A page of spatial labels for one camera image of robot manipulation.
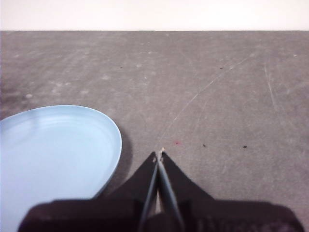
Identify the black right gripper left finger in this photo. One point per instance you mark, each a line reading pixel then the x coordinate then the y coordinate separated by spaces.
pixel 142 176

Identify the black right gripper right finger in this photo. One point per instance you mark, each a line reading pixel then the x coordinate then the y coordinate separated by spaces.
pixel 177 178

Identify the light blue round plate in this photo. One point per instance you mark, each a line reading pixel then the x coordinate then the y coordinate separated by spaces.
pixel 48 157

